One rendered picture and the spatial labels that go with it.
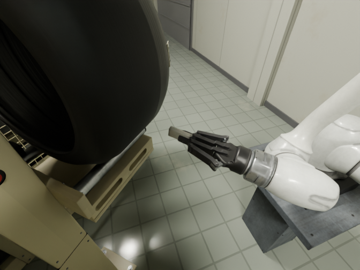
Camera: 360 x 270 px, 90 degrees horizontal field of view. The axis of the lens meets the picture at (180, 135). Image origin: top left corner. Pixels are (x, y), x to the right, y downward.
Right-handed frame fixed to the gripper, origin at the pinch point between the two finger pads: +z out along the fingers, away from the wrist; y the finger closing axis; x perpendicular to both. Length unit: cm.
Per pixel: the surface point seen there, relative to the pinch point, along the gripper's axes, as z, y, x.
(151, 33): 11.3, -2.2, -24.4
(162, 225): 4, -9, 104
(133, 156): 16.3, 2.1, 18.4
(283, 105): -65, -196, 79
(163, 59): 9.2, -4.3, -18.5
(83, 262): 21, 34, 56
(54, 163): 46, 15, 29
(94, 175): 19.5, 17.0, 13.4
